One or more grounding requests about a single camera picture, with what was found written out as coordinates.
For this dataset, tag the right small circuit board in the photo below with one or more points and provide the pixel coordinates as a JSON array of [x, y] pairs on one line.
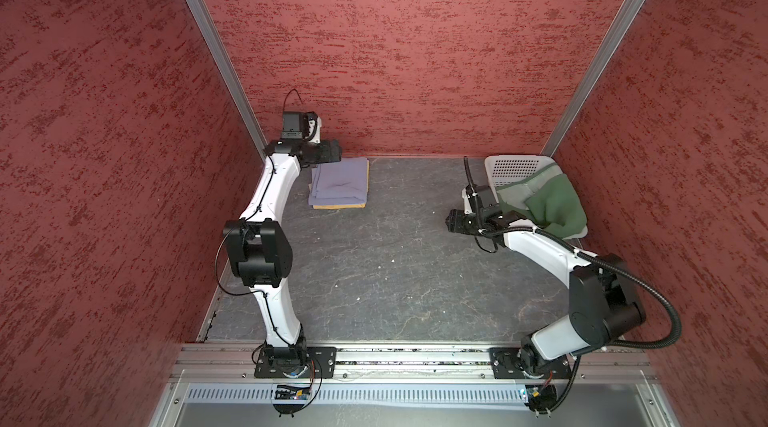
[[538, 397]]

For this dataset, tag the white plastic basket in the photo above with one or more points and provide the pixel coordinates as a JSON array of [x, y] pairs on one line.
[[505, 169]]

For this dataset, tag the small circuit board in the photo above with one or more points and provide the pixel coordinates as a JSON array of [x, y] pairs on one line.
[[293, 393], [538, 397]]

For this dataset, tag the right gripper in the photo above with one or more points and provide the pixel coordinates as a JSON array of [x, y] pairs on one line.
[[456, 222]]

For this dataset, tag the green skirt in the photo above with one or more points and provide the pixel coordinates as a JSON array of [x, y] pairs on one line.
[[549, 200]]

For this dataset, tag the yellow skirt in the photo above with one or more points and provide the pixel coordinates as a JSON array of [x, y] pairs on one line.
[[339, 206]]

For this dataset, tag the corner aluminium post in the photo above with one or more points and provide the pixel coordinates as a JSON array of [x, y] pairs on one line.
[[227, 71], [610, 43]]

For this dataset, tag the aluminium front rail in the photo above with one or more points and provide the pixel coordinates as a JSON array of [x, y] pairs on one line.
[[356, 362]]

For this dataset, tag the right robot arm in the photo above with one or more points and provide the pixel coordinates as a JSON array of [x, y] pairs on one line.
[[602, 305]]

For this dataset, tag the left small circuit board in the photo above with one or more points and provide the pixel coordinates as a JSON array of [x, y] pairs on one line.
[[293, 393]]

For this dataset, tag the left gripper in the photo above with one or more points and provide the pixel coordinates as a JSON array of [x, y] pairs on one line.
[[325, 152]]

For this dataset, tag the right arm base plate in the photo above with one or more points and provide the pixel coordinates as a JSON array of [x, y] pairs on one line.
[[507, 362]]

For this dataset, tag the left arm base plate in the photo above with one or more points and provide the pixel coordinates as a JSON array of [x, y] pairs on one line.
[[324, 361]]

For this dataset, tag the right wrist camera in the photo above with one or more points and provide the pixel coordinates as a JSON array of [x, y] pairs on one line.
[[468, 201]]

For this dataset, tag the right corner aluminium post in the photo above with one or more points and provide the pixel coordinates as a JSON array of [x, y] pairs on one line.
[[610, 43]]

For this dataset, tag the lavender skirt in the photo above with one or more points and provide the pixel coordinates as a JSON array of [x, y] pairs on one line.
[[339, 181]]

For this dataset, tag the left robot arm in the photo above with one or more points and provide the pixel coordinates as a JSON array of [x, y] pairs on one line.
[[260, 254]]

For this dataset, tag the left corner aluminium post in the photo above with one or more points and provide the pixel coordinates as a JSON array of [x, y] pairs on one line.
[[227, 71]]

